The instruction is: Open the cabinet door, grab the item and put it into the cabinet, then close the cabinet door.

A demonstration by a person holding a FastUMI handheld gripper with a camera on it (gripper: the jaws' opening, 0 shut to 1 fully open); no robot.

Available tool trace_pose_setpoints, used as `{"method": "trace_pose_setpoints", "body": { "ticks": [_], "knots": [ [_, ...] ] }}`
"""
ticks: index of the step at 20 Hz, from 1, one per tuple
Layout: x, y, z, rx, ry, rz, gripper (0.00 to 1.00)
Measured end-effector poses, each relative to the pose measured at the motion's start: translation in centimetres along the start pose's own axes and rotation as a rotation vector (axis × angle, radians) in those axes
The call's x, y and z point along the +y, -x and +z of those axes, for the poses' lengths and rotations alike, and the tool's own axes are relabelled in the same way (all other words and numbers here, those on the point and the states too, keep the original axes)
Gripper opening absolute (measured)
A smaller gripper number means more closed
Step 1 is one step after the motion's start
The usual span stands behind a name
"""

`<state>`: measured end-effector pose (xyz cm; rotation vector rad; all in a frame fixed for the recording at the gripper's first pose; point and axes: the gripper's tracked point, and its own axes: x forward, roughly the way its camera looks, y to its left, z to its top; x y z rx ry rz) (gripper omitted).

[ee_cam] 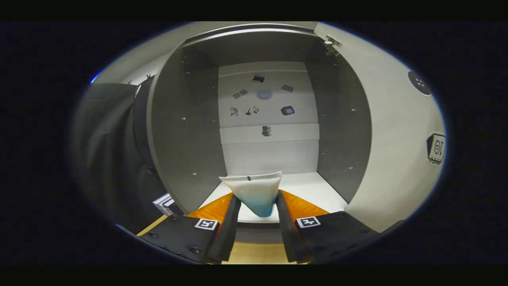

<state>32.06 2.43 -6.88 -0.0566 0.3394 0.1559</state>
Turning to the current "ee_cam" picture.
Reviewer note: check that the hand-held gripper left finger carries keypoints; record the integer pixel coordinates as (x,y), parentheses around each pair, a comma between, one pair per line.
(226,234)

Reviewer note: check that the black backdrop cloth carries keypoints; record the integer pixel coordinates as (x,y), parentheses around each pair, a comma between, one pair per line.
(107,151)

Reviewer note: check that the metal door hinge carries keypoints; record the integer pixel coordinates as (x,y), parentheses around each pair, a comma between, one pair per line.
(330,44)

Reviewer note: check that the blue and white cup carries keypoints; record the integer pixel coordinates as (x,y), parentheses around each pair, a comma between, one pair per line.
(254,192)

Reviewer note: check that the blue and white box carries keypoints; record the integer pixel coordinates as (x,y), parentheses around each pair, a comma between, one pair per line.
(166,204)

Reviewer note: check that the ceiling light strip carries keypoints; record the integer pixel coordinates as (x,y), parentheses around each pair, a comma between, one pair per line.
(94,78)

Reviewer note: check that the white cabinet door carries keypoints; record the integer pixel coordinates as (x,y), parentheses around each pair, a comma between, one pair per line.
(397,139)

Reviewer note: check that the grey cabinet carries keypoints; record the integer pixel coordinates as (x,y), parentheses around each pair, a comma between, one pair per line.
(190,139)

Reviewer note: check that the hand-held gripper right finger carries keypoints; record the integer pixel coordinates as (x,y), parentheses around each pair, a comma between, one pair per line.
(289,234)

